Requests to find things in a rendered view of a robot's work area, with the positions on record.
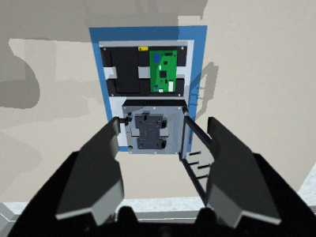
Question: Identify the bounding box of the green circuit board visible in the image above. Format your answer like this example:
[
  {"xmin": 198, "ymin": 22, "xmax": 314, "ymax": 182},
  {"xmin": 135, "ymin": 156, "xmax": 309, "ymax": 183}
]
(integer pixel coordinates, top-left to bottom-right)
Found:
[{"xmin": 149, "ymin": 51, "xmax": 177, "ymax": 92}]

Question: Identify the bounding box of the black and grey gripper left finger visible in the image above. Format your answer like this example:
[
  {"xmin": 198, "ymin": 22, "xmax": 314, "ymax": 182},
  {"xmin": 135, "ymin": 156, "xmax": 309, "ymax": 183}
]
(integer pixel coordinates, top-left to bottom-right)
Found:
[{"xmin": 7, "ymin": 116, "xmax": 125, "ymax": 237}]

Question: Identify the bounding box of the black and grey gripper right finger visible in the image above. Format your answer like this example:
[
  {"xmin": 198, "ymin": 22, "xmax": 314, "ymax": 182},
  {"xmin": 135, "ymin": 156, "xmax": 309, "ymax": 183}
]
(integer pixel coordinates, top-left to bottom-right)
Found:
[{"xmin": 205, "ymin": 117, "xmax": 316, "ymax": 237}]

